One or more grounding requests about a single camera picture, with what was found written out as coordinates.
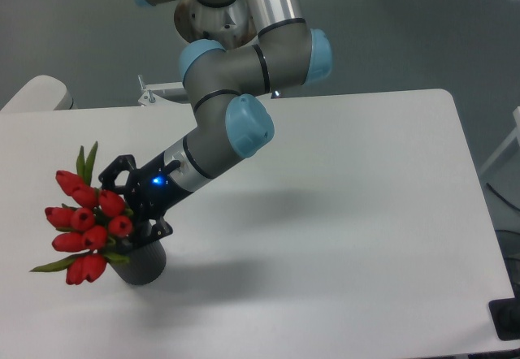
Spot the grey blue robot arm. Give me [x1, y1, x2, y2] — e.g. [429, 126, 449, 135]
[99, 0, 332, 253]

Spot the black floor cable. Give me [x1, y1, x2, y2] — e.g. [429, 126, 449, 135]
[486, 183, 520, 207]

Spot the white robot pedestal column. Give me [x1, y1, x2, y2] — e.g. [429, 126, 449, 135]
[173, 0, 257, 50]

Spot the red tulip bouquet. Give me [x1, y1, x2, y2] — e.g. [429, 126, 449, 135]
[30, 143, 136, 285]

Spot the white pedestal base frame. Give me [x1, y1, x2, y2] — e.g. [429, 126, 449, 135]
[136, 73, 282, 107]

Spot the white chair at left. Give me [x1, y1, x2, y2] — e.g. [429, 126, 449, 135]
[1, 75, 77, 114]

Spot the white frame at right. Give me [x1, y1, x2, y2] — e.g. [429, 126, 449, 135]
[478, 107, 519, 182]

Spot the black device at table corner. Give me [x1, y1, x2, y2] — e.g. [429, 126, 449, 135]
[488, 298, 519, 341]

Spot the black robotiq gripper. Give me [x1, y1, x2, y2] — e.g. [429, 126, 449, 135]
[98, 154, 192, 249]

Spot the dark grey ribbed vase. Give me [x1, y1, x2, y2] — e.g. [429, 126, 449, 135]
[111, 241, 167, 286]

